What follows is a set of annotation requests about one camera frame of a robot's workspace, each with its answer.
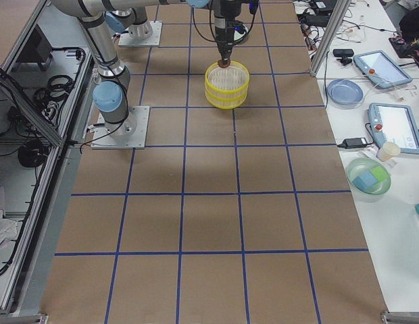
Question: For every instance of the blue plate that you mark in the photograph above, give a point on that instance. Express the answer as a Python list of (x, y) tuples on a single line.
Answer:
[(345, 93)]

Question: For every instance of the black webcam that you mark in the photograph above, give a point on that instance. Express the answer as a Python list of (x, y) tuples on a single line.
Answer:
[(344, 56)]

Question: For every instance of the near teach pendant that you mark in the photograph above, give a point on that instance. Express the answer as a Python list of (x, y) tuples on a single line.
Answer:
[(394, 123)]

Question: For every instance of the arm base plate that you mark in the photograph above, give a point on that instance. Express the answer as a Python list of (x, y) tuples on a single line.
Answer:
[(155, 33), (132, 134)]

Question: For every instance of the yellow bamboo steamer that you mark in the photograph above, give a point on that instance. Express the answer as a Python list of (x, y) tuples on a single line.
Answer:
[(218, 101), (226, 82)]

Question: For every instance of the paper cup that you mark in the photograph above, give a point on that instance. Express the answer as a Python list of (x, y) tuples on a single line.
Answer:
[(388, 151)]

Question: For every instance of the teach pendant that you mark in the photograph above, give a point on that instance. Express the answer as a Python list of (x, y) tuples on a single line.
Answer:
[(394, 123), (381, 70)]

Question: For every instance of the white cloth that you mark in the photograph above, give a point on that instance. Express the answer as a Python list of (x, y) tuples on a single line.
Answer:
[(8, 227)]

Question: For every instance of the aluminium frame post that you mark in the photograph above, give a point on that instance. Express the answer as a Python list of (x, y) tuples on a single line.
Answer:
[(335, 21)]

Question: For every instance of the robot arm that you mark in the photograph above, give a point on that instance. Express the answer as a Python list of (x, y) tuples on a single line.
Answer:
[(97, 20), (120, 20)]

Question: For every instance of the green bowl with sponges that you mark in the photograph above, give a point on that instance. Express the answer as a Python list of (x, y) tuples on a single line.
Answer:
[(369, 180)]

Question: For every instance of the light green plate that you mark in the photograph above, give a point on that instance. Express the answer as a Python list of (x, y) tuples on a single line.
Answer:
[(241, 34)]

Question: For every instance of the far teach pendant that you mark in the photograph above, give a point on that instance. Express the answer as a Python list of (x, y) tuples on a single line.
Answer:
[(381, 70)]

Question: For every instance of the black power adapter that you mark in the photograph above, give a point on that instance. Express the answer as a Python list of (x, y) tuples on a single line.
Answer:
[(354, 143)]

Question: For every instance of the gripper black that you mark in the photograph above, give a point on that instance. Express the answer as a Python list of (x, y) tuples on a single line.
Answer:
[(222, 30)]

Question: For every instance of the brown steamed bun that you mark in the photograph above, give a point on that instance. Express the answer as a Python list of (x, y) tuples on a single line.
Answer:
[(223, 64)]

